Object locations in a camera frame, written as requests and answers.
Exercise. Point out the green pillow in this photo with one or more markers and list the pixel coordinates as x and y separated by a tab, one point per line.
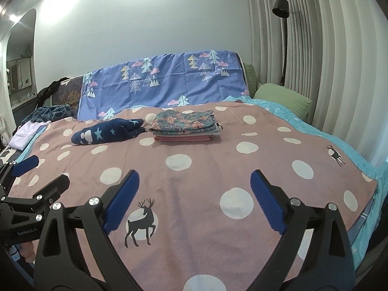
250	78
282	100

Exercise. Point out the dark branch print cloth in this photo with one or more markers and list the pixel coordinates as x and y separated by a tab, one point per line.
71	97

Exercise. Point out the dark blue fluffy blanket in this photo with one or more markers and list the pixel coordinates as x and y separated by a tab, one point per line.
51	113

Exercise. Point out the black floor lamp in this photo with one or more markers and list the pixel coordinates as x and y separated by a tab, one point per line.
280	7

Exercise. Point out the navy star print cloth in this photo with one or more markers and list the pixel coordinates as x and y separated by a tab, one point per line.
106	132

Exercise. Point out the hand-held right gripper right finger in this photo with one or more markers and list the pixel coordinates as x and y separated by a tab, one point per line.
268	200

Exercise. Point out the black garment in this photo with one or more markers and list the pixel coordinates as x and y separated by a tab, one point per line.
50	89

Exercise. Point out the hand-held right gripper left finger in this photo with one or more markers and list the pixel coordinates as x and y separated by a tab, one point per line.
121	200

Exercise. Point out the pink-red folded cloth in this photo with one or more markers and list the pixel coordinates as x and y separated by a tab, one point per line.
182	139

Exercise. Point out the blue tree print sheet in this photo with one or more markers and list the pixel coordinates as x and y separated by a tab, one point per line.
182	81

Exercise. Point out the pink polka dot blanket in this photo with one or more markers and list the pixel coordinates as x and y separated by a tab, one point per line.
197	188

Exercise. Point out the pleated white curtain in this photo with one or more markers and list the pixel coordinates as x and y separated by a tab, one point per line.
333	66

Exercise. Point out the teal floral cloth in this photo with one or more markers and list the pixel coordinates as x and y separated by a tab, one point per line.
185	122

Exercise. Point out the light teal bed sheet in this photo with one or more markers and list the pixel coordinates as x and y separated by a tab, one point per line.
333	130

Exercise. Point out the grey folded cloth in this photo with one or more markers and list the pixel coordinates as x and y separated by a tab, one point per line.
209	134

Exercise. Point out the pale lavender cloth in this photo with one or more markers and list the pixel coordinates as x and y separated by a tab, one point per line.
25	133

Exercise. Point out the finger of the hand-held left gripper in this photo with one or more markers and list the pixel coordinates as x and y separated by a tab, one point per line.
27	164
54	188

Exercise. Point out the arched wall mirror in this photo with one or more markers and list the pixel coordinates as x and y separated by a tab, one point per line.
18	51

